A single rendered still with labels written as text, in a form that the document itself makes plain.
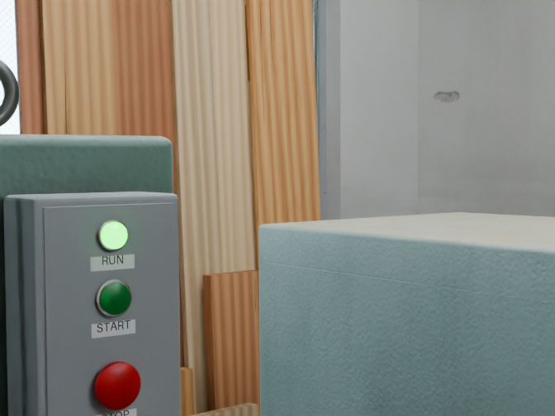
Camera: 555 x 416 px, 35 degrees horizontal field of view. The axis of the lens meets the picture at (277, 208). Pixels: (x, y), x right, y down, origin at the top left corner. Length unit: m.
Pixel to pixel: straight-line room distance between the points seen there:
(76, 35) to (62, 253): 1.61
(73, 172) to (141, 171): 0.05
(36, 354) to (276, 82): 1.94
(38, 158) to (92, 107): 1.52
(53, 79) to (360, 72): 1.11
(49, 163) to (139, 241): 0.09
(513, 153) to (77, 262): 2.29
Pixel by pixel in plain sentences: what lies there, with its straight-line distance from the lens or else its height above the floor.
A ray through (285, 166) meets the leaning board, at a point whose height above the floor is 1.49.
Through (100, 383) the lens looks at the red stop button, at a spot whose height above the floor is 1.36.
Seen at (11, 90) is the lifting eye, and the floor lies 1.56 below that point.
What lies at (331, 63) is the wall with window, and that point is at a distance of 2.81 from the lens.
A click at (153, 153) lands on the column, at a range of 0.65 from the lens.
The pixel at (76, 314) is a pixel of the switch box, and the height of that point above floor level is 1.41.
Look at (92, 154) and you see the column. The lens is 0.63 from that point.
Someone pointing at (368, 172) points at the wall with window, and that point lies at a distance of 2.85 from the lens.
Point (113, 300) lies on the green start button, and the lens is 0.56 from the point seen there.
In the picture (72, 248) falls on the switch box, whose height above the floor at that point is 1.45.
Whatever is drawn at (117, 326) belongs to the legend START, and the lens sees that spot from 0.57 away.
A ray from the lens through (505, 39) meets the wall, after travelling 2.81.
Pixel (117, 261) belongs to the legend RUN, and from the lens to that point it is 0.57.
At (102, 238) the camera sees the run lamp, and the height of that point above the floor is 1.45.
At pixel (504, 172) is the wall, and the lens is 2.79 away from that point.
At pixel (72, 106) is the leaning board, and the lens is 2.11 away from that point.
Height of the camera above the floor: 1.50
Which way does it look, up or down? 3 degrees down
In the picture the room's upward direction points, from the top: straight up
